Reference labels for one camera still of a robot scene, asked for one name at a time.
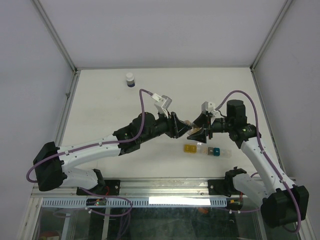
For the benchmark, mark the clear bottle yellow pills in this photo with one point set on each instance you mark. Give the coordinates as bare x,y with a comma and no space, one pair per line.
194,128

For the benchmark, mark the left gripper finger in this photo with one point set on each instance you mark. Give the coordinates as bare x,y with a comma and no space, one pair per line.
178,125
179,132

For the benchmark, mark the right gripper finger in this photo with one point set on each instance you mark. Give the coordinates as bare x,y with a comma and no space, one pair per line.
199,136
201,120

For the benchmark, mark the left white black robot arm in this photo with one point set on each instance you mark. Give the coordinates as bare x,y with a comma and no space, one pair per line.
57,166

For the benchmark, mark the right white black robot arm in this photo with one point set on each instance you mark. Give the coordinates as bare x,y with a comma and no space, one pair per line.
279,199

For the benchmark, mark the white cap blue pill bottle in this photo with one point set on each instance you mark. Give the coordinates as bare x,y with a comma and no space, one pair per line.
130,79

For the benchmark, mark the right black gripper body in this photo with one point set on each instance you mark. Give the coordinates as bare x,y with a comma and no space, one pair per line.
219,125

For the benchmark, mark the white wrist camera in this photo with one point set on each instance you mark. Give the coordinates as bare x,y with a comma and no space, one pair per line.
208,108
162,103

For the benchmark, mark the white slotted cable duct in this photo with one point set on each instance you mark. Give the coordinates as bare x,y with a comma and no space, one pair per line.
142,202

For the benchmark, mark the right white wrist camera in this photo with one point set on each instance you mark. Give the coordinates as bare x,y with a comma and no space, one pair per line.
208,108

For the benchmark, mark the aluminium mounting rail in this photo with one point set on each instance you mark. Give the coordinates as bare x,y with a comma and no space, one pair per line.
158,187

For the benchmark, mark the right aluminium frame post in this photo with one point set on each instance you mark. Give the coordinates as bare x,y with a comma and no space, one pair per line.
272,31

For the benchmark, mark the aluminium frame post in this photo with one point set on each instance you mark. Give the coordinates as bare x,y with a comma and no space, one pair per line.
272,31
54,34

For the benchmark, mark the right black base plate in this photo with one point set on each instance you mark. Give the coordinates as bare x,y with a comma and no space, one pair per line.
226,187

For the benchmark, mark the left aluminium frame post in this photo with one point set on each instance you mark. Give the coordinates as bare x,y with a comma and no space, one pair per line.
54,34

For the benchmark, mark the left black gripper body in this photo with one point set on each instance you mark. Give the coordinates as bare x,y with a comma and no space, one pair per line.
164,125

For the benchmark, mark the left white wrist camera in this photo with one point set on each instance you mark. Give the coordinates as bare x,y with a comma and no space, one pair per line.
162,103

